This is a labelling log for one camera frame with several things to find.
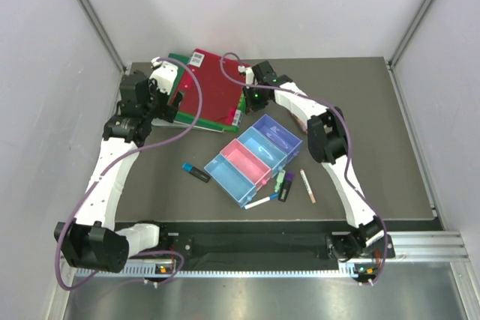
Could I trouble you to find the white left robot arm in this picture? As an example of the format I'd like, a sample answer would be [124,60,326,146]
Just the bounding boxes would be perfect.
[54,67,182,273]

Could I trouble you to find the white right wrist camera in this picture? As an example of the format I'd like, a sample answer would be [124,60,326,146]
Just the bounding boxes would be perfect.
[238,65,255,85]

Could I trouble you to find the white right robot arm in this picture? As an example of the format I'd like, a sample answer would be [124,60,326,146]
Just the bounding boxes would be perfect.
[238,61,385,262]

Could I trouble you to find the aluminium frame post left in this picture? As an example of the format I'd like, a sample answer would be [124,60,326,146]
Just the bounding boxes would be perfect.
[77,0,127,73]

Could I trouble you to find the white blue-capped marker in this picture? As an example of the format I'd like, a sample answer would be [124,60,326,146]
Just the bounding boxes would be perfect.
[243,194,278,210]

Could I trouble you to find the red ring binder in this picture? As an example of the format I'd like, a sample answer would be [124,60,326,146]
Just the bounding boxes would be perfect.
[169,49,246,133]

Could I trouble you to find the blue end drawer box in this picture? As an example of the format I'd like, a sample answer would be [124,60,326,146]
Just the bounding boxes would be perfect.
[204,154,257,208]

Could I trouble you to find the pink plastic drawer box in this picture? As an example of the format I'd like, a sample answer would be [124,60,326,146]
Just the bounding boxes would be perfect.
[220,139,272,190]

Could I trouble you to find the purple plastic drawer box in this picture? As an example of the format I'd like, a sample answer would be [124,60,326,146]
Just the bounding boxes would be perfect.
[253,115,303,162]

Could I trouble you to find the green ring binder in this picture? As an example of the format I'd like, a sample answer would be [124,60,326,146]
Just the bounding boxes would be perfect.
[150,49,246,133]

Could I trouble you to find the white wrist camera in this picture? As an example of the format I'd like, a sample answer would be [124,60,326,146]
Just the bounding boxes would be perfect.
[149,57,179,94]
[238,65,255,85]

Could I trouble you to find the aluminium front rail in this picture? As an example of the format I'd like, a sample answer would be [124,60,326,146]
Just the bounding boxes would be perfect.
[46,221,479,319]

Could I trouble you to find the light green highlighter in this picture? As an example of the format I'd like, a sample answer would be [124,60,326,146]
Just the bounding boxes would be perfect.
[274,170,286,193]

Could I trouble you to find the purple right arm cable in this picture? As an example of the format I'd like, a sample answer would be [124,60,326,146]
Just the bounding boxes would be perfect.
[219,52,389,286]

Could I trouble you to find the pink-capped marker tube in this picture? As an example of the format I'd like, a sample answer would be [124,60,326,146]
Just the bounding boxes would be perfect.
[290,112,308,134]

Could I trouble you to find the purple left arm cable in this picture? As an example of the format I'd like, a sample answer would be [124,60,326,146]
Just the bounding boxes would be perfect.
[55,56,206,291]

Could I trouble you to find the aluminium frame post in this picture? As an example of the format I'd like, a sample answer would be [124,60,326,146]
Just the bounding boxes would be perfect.
[388,0,461,68]
[77,0,127,73]

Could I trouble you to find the blue-capped black highlighter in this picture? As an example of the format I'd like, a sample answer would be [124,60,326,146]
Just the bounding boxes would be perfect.
[182,163,211,183]

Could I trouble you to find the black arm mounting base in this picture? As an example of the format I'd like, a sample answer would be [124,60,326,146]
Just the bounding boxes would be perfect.
[112,220,397,271]

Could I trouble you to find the aluminium frame post right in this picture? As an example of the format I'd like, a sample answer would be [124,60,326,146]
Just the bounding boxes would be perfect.
[388,0,461,68]

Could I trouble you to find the grey slotted cable duct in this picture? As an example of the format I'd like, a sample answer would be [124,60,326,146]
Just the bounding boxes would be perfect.
[97,260,359,279]

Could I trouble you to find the purple-capped black highlighter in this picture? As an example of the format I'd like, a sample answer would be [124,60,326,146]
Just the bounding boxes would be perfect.
[278,171,295,202]

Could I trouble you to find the light blue drawer box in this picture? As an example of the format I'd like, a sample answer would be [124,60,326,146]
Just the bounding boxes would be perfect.
[237,127,287,178]

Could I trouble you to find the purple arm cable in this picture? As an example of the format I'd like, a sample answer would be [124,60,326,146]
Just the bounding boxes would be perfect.
[219,52,389,286]
[55,56,206,291]

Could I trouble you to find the white pink marker pen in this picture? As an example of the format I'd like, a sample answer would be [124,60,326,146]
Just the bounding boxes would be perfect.
[300,169,316,204]

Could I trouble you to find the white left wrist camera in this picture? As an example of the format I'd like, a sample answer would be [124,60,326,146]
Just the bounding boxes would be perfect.
[149,57,179,94]

